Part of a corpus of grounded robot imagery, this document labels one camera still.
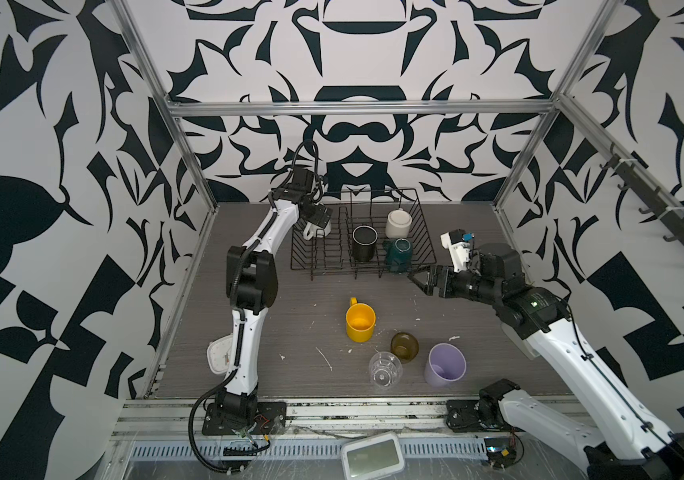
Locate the grey tape dispenser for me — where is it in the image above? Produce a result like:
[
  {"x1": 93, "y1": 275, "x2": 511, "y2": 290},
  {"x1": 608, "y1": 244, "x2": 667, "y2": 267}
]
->
[{"x1": 506, "y1": 330, "x2": 540, "y2": 360}]

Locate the white mug red inside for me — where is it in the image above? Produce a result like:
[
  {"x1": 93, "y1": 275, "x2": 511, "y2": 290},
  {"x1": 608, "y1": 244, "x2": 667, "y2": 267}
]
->
[{"x1": 385, "y1": 209, "x2": 413, "y2": 239}]

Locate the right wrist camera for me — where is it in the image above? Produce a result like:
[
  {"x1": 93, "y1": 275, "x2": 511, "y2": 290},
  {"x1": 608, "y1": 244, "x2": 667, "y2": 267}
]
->
[{"x1": 440, "y1": 229, "x2": 475, "y2": 273}]

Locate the small circuit board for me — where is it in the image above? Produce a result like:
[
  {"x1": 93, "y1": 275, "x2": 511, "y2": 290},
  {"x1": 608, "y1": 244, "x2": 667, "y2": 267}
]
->
[{"x1": 484, "y1": 436, "x2": 525, "y2": 470}]

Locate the black mug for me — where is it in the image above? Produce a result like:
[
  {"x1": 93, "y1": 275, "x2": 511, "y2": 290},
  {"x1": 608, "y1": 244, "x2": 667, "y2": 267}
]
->
[{"x1": 351, "y1": 225, "x2": 378, "y2": 263}]

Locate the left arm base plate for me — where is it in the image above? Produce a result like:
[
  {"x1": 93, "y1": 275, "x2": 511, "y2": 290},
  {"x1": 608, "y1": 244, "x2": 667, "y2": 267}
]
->
[{"x1": 201, "y1": 401, "x2": 287, "y2": 436}]

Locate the black wall hook rail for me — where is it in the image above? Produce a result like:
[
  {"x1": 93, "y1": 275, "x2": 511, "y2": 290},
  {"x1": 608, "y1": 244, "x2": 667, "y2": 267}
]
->
[{"x1": 601, "y1": 144, "x2": 684, "y2": 248}]

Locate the lilac plastic cup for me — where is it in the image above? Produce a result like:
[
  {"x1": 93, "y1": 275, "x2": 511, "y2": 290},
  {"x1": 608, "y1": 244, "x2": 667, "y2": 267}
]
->
[{"x1": 424, "y1": 343, "x2": 467, "y2": 388}]

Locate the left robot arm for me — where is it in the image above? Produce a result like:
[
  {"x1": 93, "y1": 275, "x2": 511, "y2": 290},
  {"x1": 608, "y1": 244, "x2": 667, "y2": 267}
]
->
[{"x1": 187, "y1": 139, "x2": 331, "y2": 475}]

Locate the cream white mug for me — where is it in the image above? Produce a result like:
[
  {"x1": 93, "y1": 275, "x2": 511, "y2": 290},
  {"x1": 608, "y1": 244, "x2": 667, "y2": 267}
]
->
[{"x1": 302, "y1": 219, "x2": 332, "y2": 241}]

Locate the dark green mug white inside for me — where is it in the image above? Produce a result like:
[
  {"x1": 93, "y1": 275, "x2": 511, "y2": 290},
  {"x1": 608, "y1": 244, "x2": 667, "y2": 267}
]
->
[{"x1": 384, "y1": 238, "x2": 413, "y2": 273}]

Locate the square white clock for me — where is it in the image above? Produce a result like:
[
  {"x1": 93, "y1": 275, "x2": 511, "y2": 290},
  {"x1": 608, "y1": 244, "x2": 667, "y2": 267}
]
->
[{"x1": 206, "y1": 334, "x2": 232, "y2": 375}]

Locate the clear glass cup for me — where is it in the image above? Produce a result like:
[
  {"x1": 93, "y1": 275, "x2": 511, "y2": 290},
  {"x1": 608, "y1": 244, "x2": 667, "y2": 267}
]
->
[{"x1": 369, "y1": 351, "x2": 403, "y2": 389}]

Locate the yellow mug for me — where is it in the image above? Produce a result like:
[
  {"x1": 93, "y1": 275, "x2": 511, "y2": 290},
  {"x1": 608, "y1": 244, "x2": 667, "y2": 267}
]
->
[{"x1": 345, "y1": 297, "x2": 377, "y2": 343}]

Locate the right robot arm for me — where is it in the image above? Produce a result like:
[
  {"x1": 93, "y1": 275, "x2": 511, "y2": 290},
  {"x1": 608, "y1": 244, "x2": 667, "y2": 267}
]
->
[{"x1": 409, "y1": 231, "x2": 684, "y2": 479}]

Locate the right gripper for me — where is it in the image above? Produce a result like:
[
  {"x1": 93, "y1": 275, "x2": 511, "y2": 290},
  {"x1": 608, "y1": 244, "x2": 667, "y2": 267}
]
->
[{"x1": 409, "y1": 264, "x2": 504, "y2": 308}]

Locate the olive glass cup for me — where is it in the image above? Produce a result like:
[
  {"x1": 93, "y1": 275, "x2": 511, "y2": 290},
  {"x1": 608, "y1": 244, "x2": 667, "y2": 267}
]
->
[{"x1": 390, "y1": 332, "x2": 420, "y2": 364}]

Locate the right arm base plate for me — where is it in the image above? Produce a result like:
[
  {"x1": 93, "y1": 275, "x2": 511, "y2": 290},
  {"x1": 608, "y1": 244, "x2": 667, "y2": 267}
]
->
[{"x1": 446, "y1": 398, "x2": 510, "y2": 433}]

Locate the black wire dish rack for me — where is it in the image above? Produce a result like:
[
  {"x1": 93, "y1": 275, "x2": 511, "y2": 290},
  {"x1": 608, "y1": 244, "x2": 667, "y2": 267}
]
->
[{"x1": 290, "y1": 187, "x2": 436, "y2": 279}]

